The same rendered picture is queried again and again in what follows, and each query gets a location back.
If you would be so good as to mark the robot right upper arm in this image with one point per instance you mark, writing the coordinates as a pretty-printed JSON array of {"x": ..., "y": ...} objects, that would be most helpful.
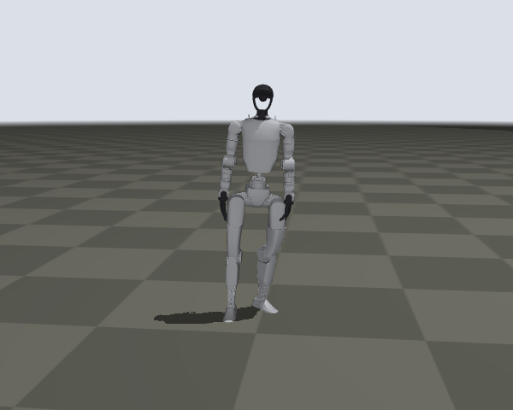
[{"x": 234, "y": 129}]

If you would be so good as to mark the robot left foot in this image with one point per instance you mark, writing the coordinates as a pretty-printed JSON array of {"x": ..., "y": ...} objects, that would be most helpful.
[{"x": 264, "y": 306}]

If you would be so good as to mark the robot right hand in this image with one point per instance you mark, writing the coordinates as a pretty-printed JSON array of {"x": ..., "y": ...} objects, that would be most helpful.
[{"x": 223, "y": 200}]

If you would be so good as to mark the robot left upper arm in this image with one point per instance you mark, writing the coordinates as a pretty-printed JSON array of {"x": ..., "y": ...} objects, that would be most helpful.
[{"x": 286, "y": 130}]

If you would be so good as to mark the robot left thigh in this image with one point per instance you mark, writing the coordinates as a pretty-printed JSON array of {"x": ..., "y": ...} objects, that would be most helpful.
[{"x": 275, "y": 229}]

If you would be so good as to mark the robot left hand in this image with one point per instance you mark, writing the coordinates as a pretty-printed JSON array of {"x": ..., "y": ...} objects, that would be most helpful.
[{"x": 288, "y": 202}]

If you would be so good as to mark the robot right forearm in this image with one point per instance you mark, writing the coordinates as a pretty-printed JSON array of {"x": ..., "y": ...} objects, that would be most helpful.
[{"x": 226, "y": 174}]

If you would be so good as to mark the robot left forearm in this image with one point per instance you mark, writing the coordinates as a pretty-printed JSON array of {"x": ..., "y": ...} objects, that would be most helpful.
[{"x": 289, "y": 184}]

